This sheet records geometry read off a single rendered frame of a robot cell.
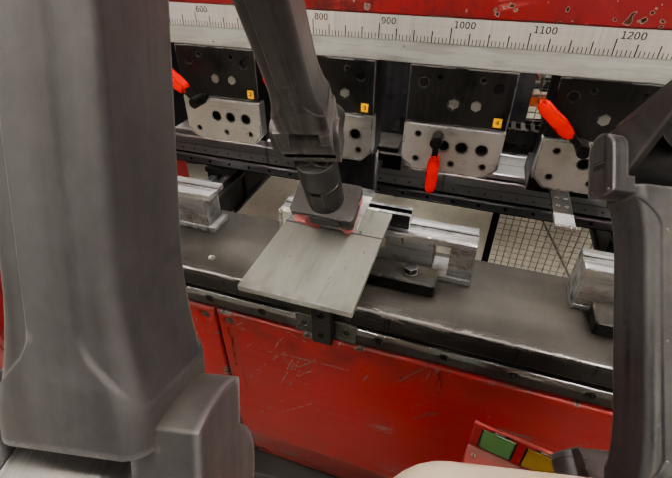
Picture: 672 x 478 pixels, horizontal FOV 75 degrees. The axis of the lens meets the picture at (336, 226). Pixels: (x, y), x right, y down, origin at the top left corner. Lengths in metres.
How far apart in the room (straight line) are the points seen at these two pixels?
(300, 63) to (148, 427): 0.33
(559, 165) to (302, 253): 0.41
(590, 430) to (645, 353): 0.46
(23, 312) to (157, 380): 0.05
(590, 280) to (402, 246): 0.32
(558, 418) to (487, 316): 0.23
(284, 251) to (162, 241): 0.55
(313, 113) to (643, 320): 0.38
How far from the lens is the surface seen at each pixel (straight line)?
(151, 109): 0.18
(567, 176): 0.73
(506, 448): 0.76
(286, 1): 0.38
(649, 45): 0.69
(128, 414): 0.18
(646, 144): 0.52
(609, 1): 0.67
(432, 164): 0.68
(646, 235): 0.53
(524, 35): 0.66
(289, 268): 0.69
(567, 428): 0.96
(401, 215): 0.82
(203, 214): 1.00
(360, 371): 0.94
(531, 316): 0.86
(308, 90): 0.45
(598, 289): 0.88
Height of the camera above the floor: 1.45
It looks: 35 degrees down
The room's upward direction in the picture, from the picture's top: straight up
